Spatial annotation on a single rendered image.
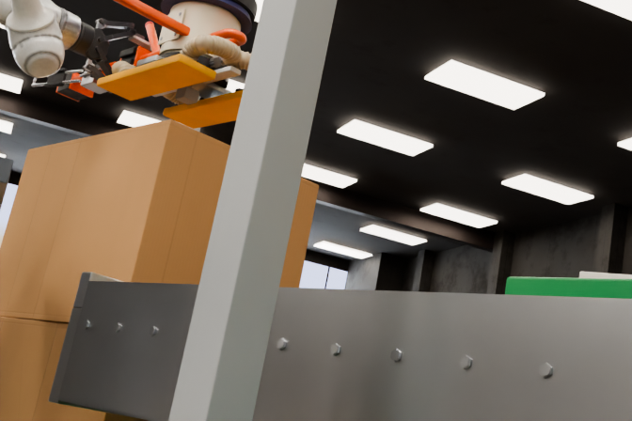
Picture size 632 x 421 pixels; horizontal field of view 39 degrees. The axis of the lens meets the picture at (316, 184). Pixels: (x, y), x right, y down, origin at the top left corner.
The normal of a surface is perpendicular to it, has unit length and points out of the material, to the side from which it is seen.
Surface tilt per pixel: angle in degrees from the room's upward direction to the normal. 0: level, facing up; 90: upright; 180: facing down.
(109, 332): 90
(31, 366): 90
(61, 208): 90
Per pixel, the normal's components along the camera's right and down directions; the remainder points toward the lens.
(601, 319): -0.69, -0.32
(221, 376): 0.70, -0.06
